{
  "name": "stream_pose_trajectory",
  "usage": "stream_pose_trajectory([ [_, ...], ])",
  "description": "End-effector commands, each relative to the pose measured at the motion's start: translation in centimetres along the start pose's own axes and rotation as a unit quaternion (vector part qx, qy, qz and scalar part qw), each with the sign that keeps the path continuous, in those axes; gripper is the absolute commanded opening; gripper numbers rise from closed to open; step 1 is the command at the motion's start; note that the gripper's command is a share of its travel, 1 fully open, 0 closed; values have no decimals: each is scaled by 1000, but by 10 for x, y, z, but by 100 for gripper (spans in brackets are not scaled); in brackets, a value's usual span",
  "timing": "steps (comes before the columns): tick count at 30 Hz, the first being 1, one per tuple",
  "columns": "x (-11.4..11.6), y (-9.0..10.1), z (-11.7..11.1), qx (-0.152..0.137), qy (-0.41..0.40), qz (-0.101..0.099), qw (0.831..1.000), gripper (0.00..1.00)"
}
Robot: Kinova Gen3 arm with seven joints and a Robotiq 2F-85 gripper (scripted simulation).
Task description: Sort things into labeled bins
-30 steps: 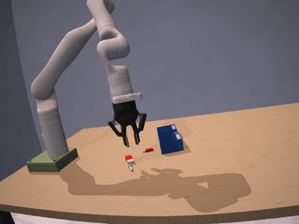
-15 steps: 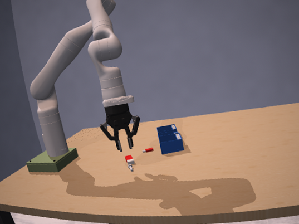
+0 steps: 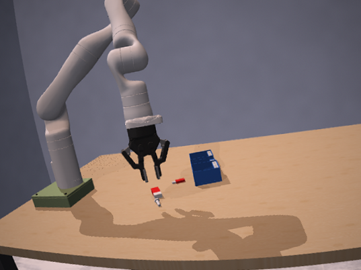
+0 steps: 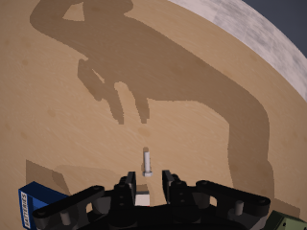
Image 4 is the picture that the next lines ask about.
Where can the blue rack of three bins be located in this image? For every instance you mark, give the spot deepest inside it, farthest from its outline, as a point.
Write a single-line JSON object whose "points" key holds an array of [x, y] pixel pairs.
{"points": [[34, 194]]}

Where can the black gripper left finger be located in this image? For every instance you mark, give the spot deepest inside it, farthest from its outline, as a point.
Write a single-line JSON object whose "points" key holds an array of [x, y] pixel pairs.
{"points": [[70, 213]]}

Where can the red and white eraser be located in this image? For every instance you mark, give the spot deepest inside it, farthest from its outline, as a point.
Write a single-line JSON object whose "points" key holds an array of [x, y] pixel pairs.
{"points": [[142, 198]]}

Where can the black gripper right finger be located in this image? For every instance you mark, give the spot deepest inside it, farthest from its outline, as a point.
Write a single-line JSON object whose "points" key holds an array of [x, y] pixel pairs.
{"points": [[249, 209]]}

